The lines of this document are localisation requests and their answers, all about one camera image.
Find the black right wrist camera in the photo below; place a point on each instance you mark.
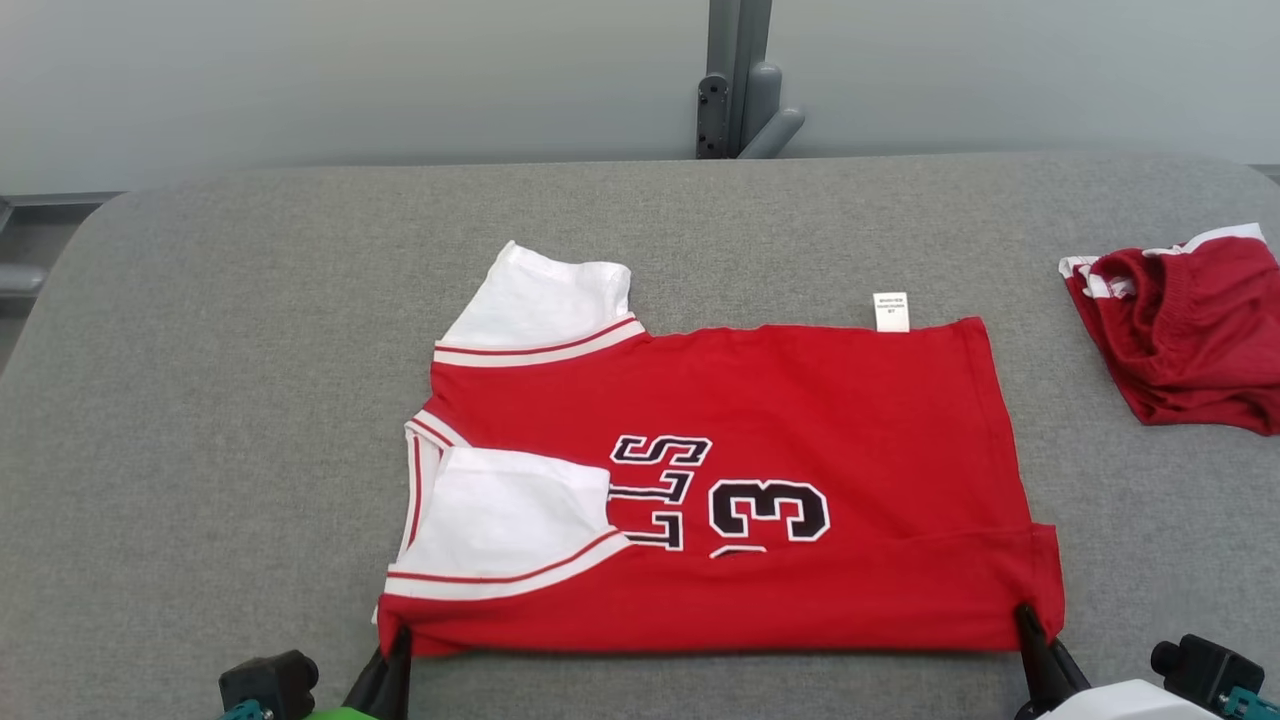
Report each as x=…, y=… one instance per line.
x=1205, y=670

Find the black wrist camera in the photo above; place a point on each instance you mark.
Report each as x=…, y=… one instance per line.
x=270, y=685
x=1205, y=670

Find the grey metal frame stand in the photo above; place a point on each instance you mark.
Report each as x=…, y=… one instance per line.
x=20, y=278

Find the red shorts white stripe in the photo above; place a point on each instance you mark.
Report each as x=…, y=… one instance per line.
x=1190, y=340

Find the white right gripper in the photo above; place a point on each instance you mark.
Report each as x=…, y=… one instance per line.
x=1130, y=702

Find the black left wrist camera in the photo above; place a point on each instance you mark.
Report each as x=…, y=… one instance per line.
x=270, y=685

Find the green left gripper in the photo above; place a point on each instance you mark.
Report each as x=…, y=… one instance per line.
x=340, y=714

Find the red white basketball jersey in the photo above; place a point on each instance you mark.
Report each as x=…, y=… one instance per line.
x=800, y=400

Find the grey metal post with foot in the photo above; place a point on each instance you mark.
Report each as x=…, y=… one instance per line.
x=735, y=80

